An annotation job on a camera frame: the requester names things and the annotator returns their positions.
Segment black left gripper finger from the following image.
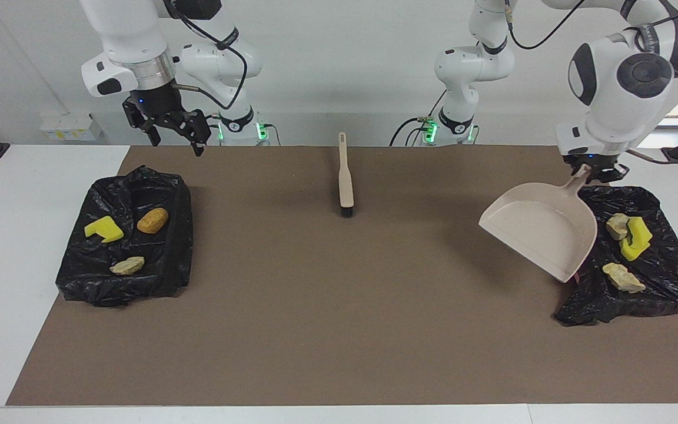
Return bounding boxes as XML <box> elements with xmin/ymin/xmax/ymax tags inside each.
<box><xmin>594</xmin><ymin>167</ymin><xmax>630</xmax><ymax>184</ymax></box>

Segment small beige chunk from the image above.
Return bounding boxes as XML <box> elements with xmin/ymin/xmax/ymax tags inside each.
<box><xmin>606</xmin><ymin>213</ymin><xmax>631</xmax><ymax>241</ymax></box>

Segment plain yellow sponge piece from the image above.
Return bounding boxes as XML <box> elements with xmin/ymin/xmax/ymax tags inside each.
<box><xmin>620</xmin><ymin>216</ymin><xmax>653</xmax><ymax>261</ymax></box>

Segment brown oval bread roll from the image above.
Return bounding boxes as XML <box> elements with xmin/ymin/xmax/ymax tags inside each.
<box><xmin>137</xmin><ymin>207</ymin><xmax>170</xmax><ymax>234</ymax></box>

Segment beige plastic dustpan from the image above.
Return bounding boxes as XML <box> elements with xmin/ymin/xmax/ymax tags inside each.
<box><xmin>478</xmin><ymin>164</ymin><xmax>599</xmax><ymax>283</ymax></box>

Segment long beige chunk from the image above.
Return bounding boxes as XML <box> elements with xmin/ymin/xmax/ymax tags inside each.
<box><xmin>602</xmin><ymin>263</ymin><xmax>647</xmax><ymax>294</ymax></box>

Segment notched yellow sponge piece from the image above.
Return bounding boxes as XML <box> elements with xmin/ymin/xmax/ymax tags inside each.
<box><xmin>84</xmin><ymin>216</ymin><xmax>125</xmax><ymax>244</ymax></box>

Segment striped croissant bread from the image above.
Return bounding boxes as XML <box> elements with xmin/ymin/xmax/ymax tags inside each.
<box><xmin>109</xmin><ymin>256</ymin><xmax>145</xmax><ymax>276</ymax></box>

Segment beige brush black bristles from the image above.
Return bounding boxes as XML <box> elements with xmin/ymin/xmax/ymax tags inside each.
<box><xmin>338</xmin><ymin>131</ymin><xmax>355</xmax><ymax>218</ymax></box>

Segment black bag bin pink edge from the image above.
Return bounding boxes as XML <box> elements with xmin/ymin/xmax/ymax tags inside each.
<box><xmin>554</xmin><ymin>185</ymin><xmax>678</xmax><ymax>326</ymax></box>

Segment black bag-lined trash bin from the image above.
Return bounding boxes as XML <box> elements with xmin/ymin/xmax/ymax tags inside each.
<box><xmin>55</xmin><ymin>165</ymin><xmax>194</xmax><ymax>308</ymax></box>

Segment brown table mat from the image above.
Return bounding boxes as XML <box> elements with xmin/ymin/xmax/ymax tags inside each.
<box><xmin>5</xmin><ymin>145</ymin><xmax>678</xmax><ymax>406</ymax></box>

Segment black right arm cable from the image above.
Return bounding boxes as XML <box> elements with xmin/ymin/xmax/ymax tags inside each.
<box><xmin>165</xmin><ymin>0</ymin><xmax>250</xmax><ymax>114</ymax></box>

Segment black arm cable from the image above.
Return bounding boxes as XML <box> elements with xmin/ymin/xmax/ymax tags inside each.
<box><xmin>165</xmin><ymin>0</ymin><xmax>250</xmax><ymax>114</ymax></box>
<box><xmin>505</xmin><ymin>0</ymin><xmax>678</xmax><ymax>167</ymax></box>

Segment white wall socket strip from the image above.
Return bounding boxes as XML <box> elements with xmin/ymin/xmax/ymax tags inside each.
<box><xmin>40</xmin><ymin>115</ymin><xmax>104</xmax><ymax>142</ymax></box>

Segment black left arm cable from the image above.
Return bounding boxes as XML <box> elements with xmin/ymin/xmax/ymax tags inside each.
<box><xmin>505</xmin><ymin>0</ymin><xmax>678</xmax><ymax>167</ymax></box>

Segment black left base cable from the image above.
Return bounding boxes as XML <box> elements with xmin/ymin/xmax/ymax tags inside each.
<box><xmin>390</xmin><ymin>115</ymin><xmax>435</xmax><ymax>147</ymax></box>

